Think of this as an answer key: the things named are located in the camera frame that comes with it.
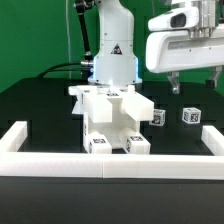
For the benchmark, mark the white chair seat piece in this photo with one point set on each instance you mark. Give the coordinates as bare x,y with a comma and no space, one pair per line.
110,130

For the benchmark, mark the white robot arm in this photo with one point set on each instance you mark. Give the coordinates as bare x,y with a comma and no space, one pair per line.
115,64

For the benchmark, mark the white U-shaped fence frame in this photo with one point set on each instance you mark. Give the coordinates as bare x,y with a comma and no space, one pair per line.
13,162

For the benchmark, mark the white chair back piece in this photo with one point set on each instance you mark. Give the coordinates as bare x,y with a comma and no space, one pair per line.
99,102

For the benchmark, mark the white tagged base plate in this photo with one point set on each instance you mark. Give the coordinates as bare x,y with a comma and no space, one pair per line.
78,109

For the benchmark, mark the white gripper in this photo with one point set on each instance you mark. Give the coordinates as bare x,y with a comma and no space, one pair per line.
186,38

